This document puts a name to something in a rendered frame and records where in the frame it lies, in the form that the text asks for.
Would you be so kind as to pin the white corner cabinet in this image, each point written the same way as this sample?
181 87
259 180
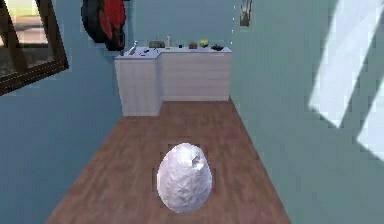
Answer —
173 78

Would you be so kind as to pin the brown bread loaf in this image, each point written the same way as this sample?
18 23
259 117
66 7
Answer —
192 45

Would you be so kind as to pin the white egg-shaped bag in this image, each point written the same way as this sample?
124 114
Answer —
184 180

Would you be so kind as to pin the black pan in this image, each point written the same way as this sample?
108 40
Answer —
217 47

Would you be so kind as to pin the yellow green apple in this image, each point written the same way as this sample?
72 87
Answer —
204 42

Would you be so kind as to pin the pale yellow bottle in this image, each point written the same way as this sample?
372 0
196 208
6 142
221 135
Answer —
168 42

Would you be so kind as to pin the white spray bottle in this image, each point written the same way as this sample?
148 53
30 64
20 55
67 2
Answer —
133 49

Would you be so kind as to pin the dark wood framed window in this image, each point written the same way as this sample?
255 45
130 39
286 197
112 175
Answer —
26 40

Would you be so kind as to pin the small dark wall picture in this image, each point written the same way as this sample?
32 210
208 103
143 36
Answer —
245 13

